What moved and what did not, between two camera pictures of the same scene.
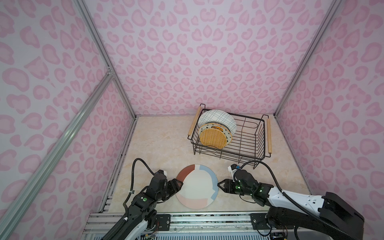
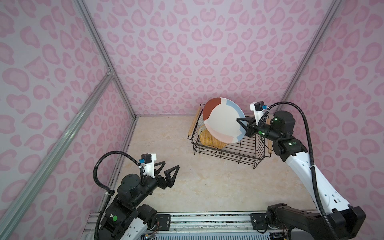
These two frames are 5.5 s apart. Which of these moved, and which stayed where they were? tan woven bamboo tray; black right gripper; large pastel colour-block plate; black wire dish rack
Moved: large pastel colour-block plate; black right gripper
Stayed: tan woven bamboo tray; black wire dish rack
